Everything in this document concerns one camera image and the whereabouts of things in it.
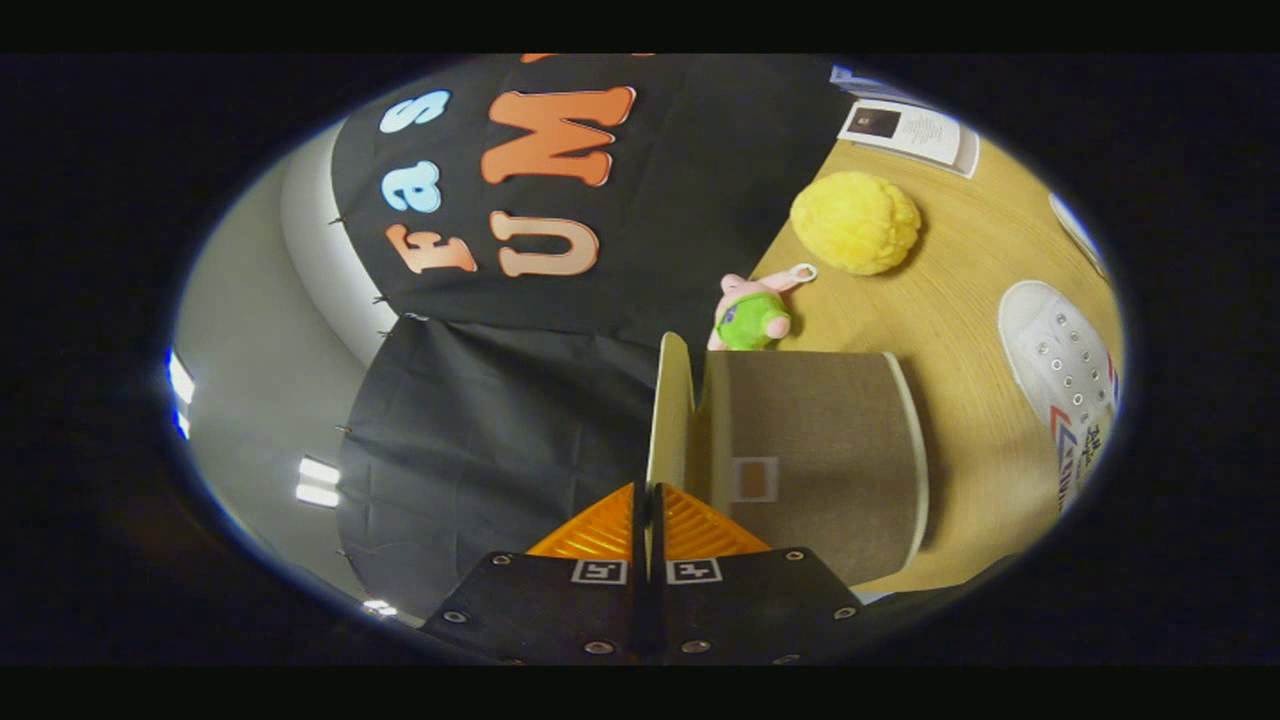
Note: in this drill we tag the white striped shoe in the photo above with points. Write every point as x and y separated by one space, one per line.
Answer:
1075 228
1060 370

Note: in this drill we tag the blue book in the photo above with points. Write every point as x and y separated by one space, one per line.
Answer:
860 82

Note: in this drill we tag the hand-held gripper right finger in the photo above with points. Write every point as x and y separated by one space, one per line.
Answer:
750 610

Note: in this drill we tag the pink and green plush toy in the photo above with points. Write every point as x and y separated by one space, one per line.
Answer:
755 320

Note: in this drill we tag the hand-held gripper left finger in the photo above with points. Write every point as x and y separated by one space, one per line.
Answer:
560 610

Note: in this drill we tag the beige fabric storage box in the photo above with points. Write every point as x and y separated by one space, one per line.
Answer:
800 440

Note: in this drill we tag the white book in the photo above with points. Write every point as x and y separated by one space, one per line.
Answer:
915 130

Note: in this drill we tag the yellow plush toy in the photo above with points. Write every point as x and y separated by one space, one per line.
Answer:
855 222

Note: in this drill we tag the ceiling light panel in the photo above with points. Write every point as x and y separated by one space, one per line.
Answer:
181 378
380 607
318 482

